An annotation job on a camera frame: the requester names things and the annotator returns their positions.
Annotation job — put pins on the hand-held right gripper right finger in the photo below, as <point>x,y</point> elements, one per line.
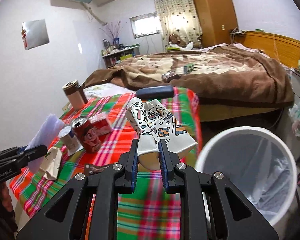
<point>165,172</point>

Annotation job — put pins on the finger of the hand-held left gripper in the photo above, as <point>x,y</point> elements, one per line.
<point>35,153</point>

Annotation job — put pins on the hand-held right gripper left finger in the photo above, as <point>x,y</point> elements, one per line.
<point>133,170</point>

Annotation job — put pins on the white blue milk carton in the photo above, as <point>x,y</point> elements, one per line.
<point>70,140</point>

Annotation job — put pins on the printed crushed paper cup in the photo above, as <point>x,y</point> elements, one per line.
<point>160,125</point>

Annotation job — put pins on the white plastic trash bin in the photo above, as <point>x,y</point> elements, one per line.
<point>240,132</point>

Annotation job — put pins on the crumpled paper bag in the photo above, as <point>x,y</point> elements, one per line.
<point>51,162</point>

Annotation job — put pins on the brown snack wrapper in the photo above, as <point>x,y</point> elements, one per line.
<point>93,168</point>

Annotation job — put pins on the plaid table cloth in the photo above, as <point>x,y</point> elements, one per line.
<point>145,215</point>

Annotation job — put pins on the red drink can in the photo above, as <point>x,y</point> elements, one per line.
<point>87,137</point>

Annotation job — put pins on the beige brown lidded mug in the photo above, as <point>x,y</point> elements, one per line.
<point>73,97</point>

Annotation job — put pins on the dark blue glasses case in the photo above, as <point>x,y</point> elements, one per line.
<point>155,92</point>

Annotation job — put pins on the white patterned bedsheet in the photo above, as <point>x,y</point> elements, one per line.
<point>102,90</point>

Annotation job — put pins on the shiny crumpled wrapper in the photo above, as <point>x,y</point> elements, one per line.
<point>171,76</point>

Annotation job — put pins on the clear plastic bin liner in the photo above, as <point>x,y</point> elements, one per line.
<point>265,175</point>

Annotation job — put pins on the small green box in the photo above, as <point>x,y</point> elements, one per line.
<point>189,68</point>

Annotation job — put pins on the cluttered desk shelf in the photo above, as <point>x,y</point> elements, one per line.
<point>117,56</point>

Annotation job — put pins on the bed with brown blanket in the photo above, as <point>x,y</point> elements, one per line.
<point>240,85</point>

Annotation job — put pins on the brown teddy bear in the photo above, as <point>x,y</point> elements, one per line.
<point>176,39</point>

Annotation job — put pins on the vase of dried branches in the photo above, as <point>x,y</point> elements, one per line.
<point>113,32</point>

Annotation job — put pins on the window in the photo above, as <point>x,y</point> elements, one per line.
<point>145,25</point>

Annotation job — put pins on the air conditioner pipe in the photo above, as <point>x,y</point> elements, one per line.
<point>95,16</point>

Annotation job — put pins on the power strip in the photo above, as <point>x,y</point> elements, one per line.
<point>237,31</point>

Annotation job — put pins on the patterned curtain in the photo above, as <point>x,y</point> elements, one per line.
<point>177,12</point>

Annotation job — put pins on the wooden bed headboard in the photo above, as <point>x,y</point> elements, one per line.
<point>272,45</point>

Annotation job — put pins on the wooden wardrobe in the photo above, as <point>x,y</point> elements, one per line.
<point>212,12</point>

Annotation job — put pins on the shiny square wall poster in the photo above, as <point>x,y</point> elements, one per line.
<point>36,33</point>

